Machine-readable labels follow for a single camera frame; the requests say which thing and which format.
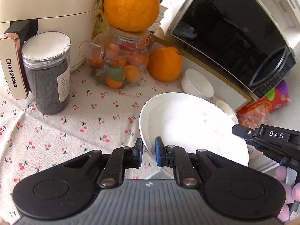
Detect plain white plate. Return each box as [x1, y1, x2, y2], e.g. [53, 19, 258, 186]
[138, 92, 249, 166]

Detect white straight-sided bowl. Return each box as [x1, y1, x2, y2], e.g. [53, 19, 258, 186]
[181, 69, 214, 101]

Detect red snack package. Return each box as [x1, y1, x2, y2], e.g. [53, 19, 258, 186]
[238, 85, 290, 114]

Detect cherry print tablecloth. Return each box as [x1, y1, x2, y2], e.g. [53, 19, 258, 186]
[1, 66, 182, 224]

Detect cream bowl far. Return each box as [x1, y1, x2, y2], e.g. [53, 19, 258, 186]
[215, 100, 239, 124]

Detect white wooden-edged stand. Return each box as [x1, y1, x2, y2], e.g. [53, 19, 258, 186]
[151, 33, 253, 111]

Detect large orange on table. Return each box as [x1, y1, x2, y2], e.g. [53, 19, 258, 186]
[147, 47, 183, 82]

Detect glass teapot with fruit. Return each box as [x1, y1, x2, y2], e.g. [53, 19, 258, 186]
[79, 25, 150, 89]

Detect black microwave oven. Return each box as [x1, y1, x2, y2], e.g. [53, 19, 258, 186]
[169, 0, 296, 99]

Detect clear jar dark contents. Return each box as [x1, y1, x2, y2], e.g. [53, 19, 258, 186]
[21, 31, 71, 115]

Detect large orange on teapot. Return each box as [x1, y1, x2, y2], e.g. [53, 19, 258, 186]
[102, 0, 162, 32]

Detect cream Changhong air fryer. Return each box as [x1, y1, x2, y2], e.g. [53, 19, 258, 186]
[1, 0, 99, 100]

